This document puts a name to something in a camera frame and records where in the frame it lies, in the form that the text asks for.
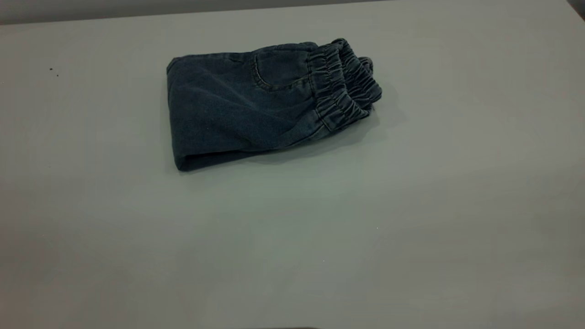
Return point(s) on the blue denim shorts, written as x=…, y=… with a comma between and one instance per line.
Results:
x=228, y=109

